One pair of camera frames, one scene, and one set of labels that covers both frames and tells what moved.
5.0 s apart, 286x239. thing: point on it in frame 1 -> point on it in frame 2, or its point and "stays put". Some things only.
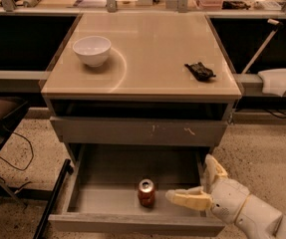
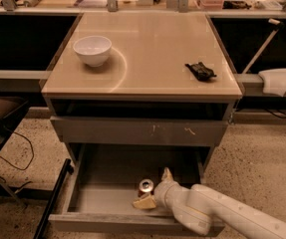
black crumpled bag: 200,72 stays put
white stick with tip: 276,24 stays put
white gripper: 228,198 -> 163,192
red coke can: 146,192 stays put
